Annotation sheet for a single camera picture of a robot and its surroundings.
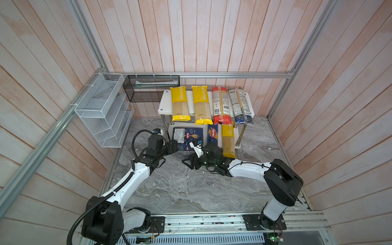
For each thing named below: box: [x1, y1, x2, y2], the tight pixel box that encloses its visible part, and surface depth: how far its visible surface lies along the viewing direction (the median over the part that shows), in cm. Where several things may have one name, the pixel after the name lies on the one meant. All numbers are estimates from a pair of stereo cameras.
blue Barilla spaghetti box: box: [207, 123, 218, 146], surface depth 100 cm
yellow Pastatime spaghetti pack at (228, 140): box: [221, 120, 238, 159], surface depth 97 cm
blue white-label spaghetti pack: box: [228, 88, 254, 125], surface depth 76 cm
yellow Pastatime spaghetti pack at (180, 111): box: [169, 86, 191, 122], surface depth 77 cm
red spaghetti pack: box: [211, 86, 233, 125], surface depth 76 cm
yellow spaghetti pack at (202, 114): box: [191, 85, 214, 126], surface depth 76 cm
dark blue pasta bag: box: [172, 127, 204, 152], surface depth 95 cm
